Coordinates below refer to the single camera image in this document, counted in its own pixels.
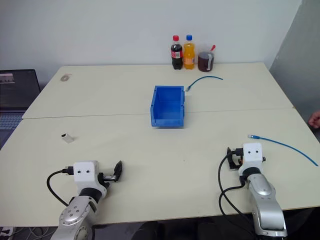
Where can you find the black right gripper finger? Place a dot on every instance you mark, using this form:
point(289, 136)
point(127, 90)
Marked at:
point(230, 160)

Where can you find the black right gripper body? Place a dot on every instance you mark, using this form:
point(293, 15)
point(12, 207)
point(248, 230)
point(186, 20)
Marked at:
point(238, 158)

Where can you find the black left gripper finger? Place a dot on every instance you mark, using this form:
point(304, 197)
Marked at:
point(119, 170)

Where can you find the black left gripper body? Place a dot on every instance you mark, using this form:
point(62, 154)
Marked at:
point(106, 178)

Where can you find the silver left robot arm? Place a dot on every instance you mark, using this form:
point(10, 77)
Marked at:
point(75, 215)

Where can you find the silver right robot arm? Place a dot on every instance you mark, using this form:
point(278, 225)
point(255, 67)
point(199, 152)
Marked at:
point(266, 200)

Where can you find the small white connector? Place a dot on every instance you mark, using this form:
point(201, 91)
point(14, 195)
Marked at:
point(67, 138)

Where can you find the bystander bare hand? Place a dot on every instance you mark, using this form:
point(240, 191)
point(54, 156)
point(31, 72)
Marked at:
point(315, 120)

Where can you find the blue plastic storage bin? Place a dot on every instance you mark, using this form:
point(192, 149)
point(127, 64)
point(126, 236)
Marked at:
point(168, 107)

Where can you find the clear jar dark liquid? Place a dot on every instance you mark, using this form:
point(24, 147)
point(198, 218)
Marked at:
point(206, 61)

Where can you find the grey tape roll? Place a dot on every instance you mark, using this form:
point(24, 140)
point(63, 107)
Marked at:
point(64, 78)

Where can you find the orange soda bottle blue cap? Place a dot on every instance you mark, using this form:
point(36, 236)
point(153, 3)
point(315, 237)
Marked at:
point(189, 55)

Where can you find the cola bottle red cap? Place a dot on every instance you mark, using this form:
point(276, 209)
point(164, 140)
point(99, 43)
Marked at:
point(176, 55)

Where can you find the open black laptop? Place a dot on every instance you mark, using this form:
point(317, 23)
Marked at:
point(17, 92)

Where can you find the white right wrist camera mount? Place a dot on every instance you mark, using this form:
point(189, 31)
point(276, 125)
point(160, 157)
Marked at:
point(252, 155)

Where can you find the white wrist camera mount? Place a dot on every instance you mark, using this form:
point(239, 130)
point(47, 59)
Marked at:
point(85, 175)
point(252, 155)

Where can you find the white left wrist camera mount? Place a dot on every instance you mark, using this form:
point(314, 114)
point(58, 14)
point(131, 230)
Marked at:
point(85, 175)

